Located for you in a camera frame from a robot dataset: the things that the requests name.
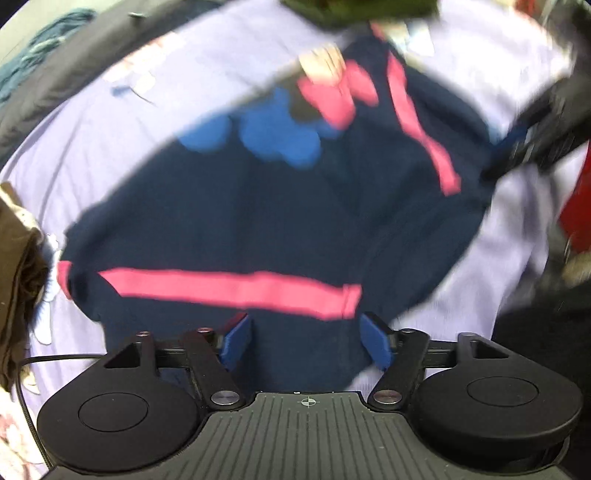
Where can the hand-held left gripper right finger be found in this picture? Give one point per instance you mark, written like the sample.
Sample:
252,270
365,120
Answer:
376,341

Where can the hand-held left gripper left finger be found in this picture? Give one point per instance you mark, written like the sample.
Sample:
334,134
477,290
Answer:
238,340

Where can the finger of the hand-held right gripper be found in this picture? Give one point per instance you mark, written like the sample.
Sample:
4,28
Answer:
508,141

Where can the navy sweater with pink stripes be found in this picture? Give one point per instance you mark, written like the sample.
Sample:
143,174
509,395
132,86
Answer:
258,217

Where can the person's red clothing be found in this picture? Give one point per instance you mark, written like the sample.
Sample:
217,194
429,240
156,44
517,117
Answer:
577,207

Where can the dark cloth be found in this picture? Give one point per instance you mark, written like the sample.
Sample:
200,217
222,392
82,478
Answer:
545,332

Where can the green cloth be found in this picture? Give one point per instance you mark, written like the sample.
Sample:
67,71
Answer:
351,9

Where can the brown cloth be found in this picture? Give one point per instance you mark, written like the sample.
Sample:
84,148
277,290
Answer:
18,277

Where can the grey bed sheet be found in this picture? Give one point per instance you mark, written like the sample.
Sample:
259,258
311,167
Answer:
69,74

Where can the blue crumpled duvet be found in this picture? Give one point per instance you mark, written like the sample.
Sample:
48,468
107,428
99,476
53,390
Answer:
27,60

